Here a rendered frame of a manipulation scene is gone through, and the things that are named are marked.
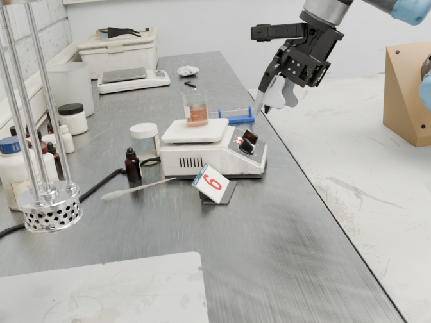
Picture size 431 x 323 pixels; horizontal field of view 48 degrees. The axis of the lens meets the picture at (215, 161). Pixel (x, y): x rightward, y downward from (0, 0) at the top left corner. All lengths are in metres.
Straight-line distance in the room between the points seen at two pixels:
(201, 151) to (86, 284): 0.36
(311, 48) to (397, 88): 0.29
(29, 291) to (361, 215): 0.51
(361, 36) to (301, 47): 1.63
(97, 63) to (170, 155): 1.11
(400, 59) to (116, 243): 0.74
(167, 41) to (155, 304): 1.84
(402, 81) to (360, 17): 1.41
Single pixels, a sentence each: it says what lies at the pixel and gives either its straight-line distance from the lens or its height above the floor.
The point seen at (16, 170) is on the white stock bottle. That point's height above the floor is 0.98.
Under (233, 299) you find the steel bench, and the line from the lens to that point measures 0.63.
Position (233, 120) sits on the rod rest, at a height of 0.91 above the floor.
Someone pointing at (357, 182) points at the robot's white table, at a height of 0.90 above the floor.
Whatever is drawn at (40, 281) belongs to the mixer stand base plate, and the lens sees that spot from 0.72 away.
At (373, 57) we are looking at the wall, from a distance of 2.58.
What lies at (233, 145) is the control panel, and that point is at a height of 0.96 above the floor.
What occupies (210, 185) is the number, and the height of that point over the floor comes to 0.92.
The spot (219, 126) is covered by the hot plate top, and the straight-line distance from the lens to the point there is 0.97.
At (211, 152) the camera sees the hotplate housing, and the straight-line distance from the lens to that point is 0.91.
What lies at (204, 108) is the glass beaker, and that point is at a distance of 0.96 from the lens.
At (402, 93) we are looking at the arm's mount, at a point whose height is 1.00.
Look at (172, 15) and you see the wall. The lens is 2.34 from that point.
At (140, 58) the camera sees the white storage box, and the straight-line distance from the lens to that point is 1.97.
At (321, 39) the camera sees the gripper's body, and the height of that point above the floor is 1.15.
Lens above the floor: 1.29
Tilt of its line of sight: 23 degrees down
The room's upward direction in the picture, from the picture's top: 6 degrees counter-clockwise
